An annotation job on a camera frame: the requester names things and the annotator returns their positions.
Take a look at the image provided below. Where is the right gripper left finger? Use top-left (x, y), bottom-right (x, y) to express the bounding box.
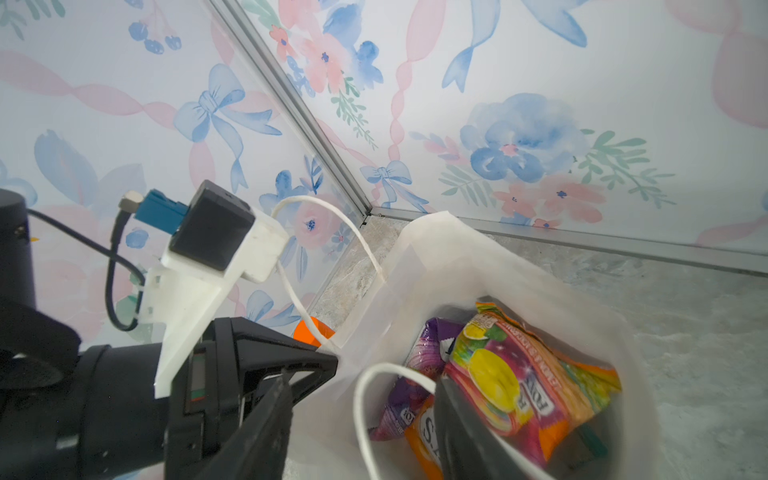
top-left (196, 371), bottom-right (293, 480)

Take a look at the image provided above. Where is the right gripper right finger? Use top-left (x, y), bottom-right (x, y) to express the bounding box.
top-left (434, 377), bottom-right (552, 479)

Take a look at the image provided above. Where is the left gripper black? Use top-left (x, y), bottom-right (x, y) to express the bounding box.
top-left (1, 318), bottom-right (338, 479)

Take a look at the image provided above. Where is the orange Fox's lemon candy packet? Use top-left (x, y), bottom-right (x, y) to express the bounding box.
top-left (406, 300), bottom-right (622, 474)

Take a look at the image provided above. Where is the purple Fox's candy packet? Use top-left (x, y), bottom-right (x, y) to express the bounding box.
top-left (369, 317), bottom-right (464, 441)

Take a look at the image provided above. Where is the floral paper gift bag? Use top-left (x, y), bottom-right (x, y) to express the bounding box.
top-left (287, 212), bottom-right (660, 479)

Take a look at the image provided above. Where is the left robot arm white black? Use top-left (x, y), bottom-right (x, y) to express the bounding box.
top-left (1, 182), bottom-right (338, 479)

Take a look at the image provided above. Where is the orange bottle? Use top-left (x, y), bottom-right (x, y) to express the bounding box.
top-left (292, 316), bottom-right (337, 348)

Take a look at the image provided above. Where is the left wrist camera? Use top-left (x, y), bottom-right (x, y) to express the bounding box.
top-left (134, 180), bottom-right (289, 398)

